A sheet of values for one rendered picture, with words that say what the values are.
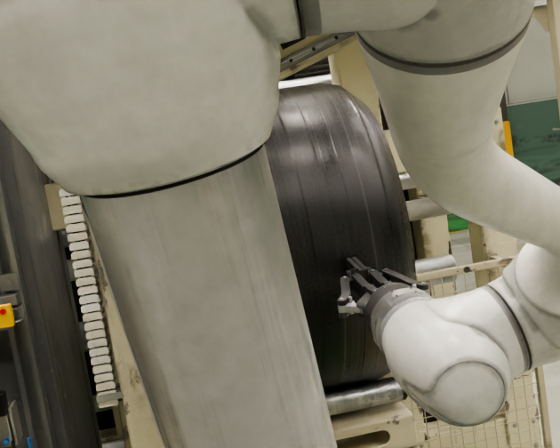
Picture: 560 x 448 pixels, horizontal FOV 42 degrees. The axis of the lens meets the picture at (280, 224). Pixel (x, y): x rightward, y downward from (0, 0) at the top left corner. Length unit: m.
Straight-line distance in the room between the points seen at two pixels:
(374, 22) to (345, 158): 0.82
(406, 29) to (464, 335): 0.43
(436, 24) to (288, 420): 0.22
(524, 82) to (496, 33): 11.01
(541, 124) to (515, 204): 10.82
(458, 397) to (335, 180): 0.51
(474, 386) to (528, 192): 0.23
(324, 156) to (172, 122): 0.85
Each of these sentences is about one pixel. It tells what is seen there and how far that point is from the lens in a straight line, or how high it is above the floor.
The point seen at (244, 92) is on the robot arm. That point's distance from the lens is 0.34.
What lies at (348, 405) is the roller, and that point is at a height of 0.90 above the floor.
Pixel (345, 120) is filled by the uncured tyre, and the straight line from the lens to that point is 1.22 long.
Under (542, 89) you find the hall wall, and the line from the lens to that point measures 11.51.
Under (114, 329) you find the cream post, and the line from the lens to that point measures 1.34.
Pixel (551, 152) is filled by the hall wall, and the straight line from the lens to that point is 11.46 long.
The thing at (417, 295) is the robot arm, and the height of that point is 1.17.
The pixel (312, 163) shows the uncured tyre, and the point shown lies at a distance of 1.16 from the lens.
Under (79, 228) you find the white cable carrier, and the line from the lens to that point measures 1.33.
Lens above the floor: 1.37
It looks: 6 degrees down
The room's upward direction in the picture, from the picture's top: 9 degrees counter-clockwise
